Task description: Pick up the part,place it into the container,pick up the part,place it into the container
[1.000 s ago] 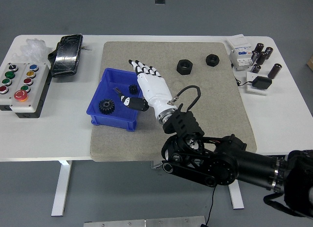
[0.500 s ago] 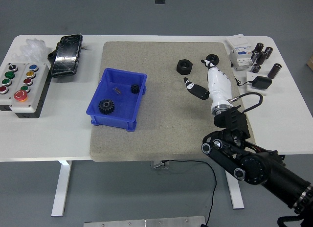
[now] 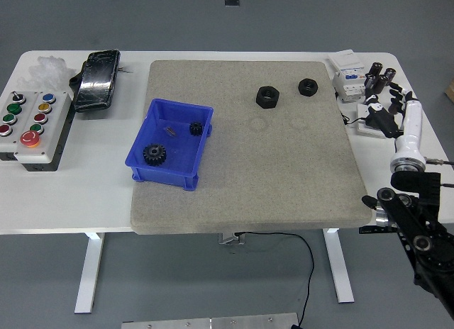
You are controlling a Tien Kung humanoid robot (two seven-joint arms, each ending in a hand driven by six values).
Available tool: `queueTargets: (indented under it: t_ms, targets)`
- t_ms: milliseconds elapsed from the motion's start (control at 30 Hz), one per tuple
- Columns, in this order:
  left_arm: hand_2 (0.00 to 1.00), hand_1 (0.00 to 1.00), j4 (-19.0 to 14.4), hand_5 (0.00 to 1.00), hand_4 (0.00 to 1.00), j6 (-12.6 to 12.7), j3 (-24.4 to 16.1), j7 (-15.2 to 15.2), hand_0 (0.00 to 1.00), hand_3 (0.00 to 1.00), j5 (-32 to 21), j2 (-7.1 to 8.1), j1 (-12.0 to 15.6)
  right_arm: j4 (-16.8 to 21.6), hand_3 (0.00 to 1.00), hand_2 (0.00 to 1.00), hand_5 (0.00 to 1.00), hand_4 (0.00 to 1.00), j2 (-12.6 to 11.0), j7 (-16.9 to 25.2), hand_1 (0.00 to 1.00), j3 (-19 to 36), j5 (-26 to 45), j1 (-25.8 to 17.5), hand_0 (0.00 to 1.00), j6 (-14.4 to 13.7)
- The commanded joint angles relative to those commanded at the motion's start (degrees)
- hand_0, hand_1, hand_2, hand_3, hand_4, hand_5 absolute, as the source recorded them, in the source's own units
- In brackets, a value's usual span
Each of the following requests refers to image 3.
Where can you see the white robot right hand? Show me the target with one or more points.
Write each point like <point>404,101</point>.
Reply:
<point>411,130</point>

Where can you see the small black gear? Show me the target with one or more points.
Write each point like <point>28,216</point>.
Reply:
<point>195,128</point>

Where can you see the blue plastic box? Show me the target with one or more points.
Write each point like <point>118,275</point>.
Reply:
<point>166,173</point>

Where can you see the large black gear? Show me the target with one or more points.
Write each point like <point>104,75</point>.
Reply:
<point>155,155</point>

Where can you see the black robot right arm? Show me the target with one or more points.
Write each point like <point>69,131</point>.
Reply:
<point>425,237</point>

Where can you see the brown cardboard box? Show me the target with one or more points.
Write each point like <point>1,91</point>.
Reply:
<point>450,89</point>

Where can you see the small black nut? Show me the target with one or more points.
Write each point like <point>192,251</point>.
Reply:
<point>308,87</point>

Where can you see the large black nut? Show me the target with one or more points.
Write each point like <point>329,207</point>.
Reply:
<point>267,97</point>

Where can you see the white button box emergency stop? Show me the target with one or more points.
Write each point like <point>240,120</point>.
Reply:
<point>49,144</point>

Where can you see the white square plate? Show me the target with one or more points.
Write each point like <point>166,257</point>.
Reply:
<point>361,128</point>

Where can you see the white circuit breaker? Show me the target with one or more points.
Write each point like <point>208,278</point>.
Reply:
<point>349,73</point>

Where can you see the white table leg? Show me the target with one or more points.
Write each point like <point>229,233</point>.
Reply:
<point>338,265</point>
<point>88,272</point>

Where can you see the grey-brown mat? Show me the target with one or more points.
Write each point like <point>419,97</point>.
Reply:
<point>248,173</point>

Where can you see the small metal screw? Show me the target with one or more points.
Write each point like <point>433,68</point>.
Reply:
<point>170,130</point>

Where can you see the silver metal plate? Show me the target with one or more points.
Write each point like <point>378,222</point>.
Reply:
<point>213,322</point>

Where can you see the grey table bracket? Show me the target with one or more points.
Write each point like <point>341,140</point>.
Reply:
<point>230,238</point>

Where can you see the white button box with switch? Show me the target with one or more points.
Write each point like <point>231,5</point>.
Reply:
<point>9,137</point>

